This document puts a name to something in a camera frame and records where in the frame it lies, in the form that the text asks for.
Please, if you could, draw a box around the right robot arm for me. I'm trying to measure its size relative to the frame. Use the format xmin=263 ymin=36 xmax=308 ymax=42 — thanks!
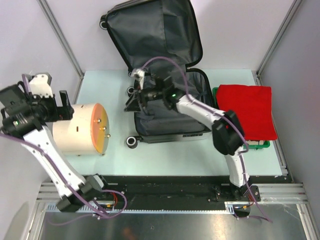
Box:
xmin=124 ymin=68 xmax=250 ymax=201

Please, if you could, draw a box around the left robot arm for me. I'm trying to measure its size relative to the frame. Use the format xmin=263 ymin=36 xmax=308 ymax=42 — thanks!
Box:
xmin=0 ymin=81 xmax=111 ymax=215

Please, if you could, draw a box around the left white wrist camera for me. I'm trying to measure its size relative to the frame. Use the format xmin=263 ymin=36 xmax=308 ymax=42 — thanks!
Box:
xmin=29 ymin=73 xmax=54 ymax=98

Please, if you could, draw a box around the green plastic tray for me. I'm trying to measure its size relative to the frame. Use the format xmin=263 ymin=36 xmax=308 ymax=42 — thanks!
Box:
xmin=212 ymin=87 xmax=271 ymax=150

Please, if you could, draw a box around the grey slotted cable duct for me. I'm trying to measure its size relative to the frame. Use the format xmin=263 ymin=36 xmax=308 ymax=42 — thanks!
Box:
xmin=44 ymin=201 xmax=236 ymax=214

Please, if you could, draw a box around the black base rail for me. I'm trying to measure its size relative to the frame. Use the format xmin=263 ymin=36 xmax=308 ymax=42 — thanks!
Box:
xmin=78 ymin=175 xmax=292 ymax=211

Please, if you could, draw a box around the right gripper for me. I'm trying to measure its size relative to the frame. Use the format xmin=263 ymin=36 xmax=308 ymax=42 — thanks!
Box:
xmin=124 ymin=81 xmax=165 ymax=113

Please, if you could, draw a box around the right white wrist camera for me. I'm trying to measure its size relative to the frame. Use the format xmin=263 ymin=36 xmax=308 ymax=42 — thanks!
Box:
xmin=131 ymin=68 xmax=145 ymax=90

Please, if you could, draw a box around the red cloth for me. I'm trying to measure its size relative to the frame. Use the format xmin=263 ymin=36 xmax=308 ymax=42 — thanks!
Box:
xmin=216 ymin=84 xmax=278 ymax=141

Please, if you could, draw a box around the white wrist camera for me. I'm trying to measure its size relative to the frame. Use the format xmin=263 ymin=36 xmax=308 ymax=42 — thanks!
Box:
xmin=29 ymin=73 xmax=54 ymax=98
xmin=131 ymin=68 xmax=145 ymax=90

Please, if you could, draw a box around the white black space suitcase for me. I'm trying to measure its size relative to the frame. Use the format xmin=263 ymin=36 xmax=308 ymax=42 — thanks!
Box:
xmin=99 ymin=0 xmax=214 ymax=143

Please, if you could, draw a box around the beige drum with orange lid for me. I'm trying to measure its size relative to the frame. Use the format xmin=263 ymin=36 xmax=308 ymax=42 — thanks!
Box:
xmin=52 ymin=103 xmax=111 ymax=156

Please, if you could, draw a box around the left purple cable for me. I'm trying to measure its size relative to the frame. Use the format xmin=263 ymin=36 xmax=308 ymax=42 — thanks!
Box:
xmin=0 ymin=73 xmax=128 ymax=227

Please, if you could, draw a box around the teal cream sock towel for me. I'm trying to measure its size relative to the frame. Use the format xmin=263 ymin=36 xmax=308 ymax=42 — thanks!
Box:
xmin=246 ymin=140 xmax=265 ymax=146

